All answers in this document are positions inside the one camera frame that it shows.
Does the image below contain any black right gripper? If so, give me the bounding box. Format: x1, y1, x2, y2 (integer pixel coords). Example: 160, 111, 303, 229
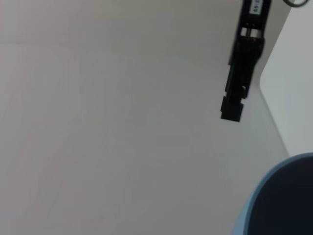
220, 0, 272, 122

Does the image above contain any right arm cable with plug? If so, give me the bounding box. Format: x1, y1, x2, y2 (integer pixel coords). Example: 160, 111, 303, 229
283, 0, 309, 8

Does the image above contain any blue bowl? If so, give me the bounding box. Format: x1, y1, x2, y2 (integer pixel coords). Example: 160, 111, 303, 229
231, 152, 313, 235

